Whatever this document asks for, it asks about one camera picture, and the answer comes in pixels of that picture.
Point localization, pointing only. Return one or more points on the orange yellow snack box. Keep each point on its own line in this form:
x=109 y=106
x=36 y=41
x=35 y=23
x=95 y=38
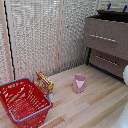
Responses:
x=45 y=83

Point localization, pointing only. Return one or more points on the red shopping basket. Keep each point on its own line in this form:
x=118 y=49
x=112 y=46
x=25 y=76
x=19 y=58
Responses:
x=23 y=103

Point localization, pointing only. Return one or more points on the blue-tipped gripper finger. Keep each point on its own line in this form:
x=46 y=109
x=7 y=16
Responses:
x=125 y=8
x=108 y=6

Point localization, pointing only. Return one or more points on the pink cup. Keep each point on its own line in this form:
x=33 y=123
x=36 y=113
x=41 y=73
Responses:
x=79 y=83

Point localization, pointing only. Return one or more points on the brown drawer cabinet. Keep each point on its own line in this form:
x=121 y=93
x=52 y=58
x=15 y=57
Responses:
x=106 y=46

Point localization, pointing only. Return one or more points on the woven beige blind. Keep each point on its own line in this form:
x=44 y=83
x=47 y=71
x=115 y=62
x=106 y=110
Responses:
x=30 y=40

